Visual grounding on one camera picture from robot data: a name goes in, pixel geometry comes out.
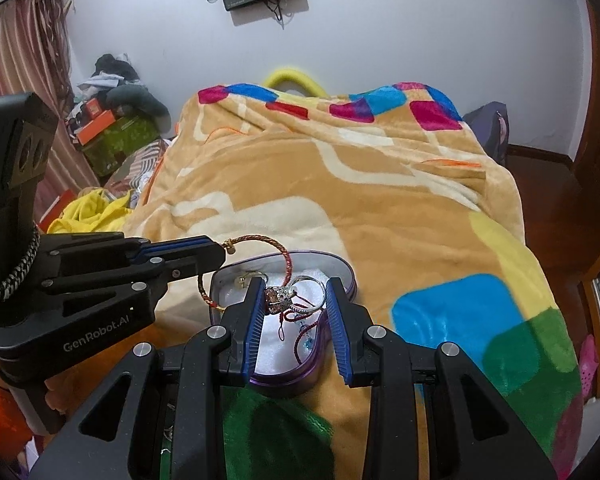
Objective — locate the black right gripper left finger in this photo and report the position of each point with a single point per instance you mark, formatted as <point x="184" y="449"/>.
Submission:
<point x="117" y="432"/>

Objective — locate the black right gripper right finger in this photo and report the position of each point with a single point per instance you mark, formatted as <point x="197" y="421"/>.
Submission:
<point x="438" y="396"/>

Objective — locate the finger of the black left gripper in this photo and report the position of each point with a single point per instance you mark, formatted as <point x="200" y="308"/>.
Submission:
<point x="84" y="281"/>
<point x="114" y="247"/>

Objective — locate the silver rings jewelry cluster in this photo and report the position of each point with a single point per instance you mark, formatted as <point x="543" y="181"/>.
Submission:
<point x="301" y="295"/>

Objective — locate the yellow cloth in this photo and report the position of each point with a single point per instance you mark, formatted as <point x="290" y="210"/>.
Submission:
<point x="94" y="211"/>

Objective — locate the green orange box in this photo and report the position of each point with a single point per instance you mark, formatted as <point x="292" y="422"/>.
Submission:
<point x="107" y="141"/>

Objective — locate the purple heart-shaped tin box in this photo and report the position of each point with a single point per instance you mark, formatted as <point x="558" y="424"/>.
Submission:
<point x="292" y="351"/>

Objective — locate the dark clothes pile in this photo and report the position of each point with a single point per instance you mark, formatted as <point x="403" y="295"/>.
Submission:
<point x="116" y="84"/>

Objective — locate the striped pink curtain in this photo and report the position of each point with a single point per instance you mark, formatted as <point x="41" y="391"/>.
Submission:
<point x="35" y="57"/>

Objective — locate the yellow pillow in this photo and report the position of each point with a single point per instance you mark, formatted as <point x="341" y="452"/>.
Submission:
<point x="289" y="75"/>

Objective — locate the colourful plush blanket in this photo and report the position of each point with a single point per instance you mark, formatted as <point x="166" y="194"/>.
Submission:
<point x="394" y="182"/>

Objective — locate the purple bag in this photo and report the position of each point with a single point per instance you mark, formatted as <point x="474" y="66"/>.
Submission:
<point x="491" y="127"/>

